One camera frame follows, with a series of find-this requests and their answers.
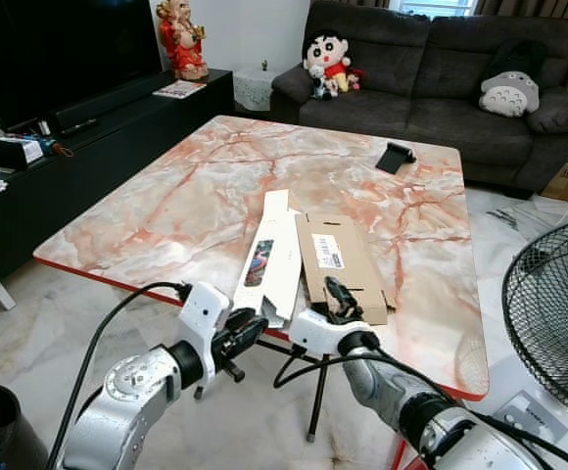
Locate side table white lace cloth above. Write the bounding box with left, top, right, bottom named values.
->
left=232, top=63, right=284, bottom=113

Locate thin printed magazine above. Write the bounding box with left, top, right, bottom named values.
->
left=153, top=80, right=208, bottom=100

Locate black flat television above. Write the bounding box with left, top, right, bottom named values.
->
left=0, top=0, right=165, bottom=130

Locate black metal table frame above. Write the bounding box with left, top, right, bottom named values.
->
left=192, top=336, right=330, bottom=444

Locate black plastic rubbish bin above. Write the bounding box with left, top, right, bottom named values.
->
left=0, top=383, right=51, bottom=470

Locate grey white round plush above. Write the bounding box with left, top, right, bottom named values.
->
left=478, top=69, right=543, bottom=119

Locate cartoon boy plush doll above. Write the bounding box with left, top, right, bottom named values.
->
left=303, top=31, right=363, bottom=100

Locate dark grey fabric sofa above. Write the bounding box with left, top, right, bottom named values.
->
left=268, top=0, right=568, bottom=194

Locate long white carton box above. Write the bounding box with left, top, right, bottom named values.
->
left=232, top=189, right=306, bottom=330

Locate black and white small box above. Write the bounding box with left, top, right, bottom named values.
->
left=0, top=134, right=46, bottom=170

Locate black cushion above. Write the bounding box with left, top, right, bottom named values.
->
left=490, top=38, right=550, bottom=81

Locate white fan black wire guard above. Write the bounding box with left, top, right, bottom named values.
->
left=488, top=215, right=568, bottom=470

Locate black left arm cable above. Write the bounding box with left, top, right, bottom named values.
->
left=47, top=281, right=192, bottom=470

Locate bright window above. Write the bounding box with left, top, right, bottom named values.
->
left=393, top=0, right=482, bottom=20

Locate black television console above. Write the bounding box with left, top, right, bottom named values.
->
left=0, top=68, right=236, bottom=310

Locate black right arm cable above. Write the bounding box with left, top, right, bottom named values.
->
left=272, top=348, right=568, bottom=470

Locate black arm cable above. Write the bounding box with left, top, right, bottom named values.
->
left=47, top=281, right=192, bottom=470
left=272, top=348, right=568, bottom=470

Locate red gold deity statue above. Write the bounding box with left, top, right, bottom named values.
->
left=156, top=0, right=211, bottom=82

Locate black soundbar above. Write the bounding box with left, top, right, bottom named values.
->
left=51, top=82, right=175, bottom=134

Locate small black phone stand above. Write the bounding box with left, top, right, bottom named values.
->
left=374, top=142, right=418, bottom=176

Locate brown cardboard box white label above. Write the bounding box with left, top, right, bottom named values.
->
left=294, top=212, right=401, bottom=327

